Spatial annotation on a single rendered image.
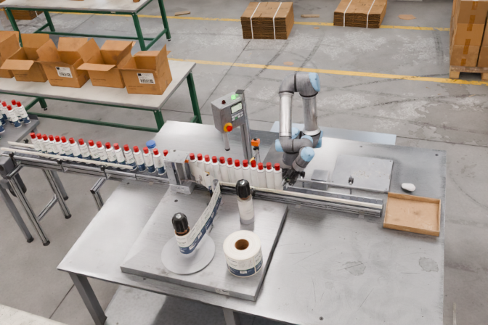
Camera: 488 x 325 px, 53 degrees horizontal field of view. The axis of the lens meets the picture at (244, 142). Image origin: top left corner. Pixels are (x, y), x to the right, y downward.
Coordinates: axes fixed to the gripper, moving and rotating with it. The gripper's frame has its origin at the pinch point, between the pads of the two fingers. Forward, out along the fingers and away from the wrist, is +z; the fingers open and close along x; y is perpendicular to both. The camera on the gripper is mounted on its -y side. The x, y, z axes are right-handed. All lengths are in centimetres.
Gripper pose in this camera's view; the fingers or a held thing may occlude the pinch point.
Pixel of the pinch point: (284, 183)
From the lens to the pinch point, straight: 306.8
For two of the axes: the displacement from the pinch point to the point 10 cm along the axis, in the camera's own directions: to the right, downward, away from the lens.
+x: 8.7, 4.9, 0.3
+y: -3.2, 6.0, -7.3
